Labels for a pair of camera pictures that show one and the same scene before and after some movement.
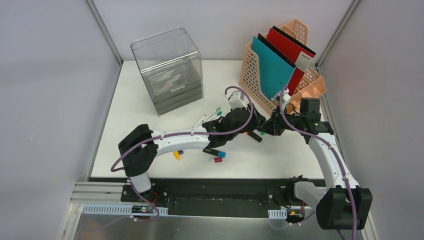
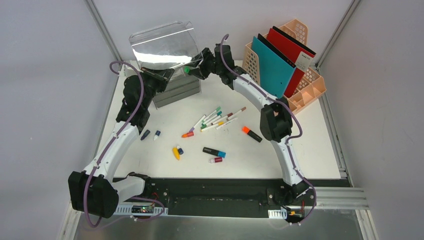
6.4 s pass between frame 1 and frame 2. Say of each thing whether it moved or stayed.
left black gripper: moved
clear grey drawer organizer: moved
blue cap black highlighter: stayed
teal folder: stayed
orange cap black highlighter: stayed
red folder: stayed
